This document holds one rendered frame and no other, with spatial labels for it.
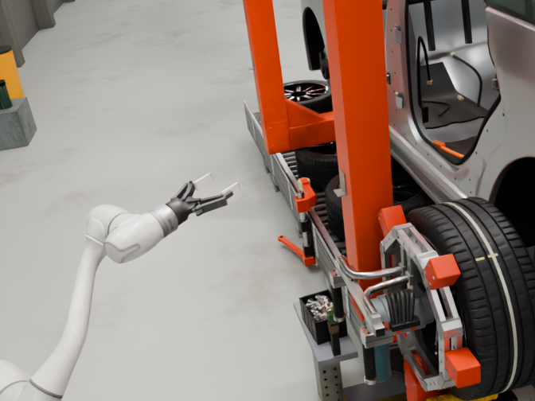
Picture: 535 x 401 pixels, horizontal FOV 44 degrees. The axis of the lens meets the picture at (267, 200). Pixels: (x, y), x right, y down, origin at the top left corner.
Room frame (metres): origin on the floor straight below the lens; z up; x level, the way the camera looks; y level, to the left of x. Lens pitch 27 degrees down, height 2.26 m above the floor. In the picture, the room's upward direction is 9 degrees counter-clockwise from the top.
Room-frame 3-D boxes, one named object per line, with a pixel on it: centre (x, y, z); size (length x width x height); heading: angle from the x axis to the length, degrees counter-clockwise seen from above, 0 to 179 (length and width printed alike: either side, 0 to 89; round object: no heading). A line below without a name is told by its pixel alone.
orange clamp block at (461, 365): (1.48, -0.50, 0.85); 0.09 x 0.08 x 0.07; 8
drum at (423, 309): (1.78, -0.38, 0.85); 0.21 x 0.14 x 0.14; 98
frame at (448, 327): (1.79, -0.45, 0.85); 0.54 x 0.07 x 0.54; 8
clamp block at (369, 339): (1.60, -0.27, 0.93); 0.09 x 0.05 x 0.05; 98
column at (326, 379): (2.31, -0.15, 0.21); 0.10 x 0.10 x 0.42; 8
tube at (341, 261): (1.88, -0.32, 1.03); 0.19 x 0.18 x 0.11; 98
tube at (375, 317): (1.68, -0.34, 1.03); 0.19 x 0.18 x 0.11; 98
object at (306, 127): (4.20, -0.46, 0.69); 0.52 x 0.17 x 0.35; 98
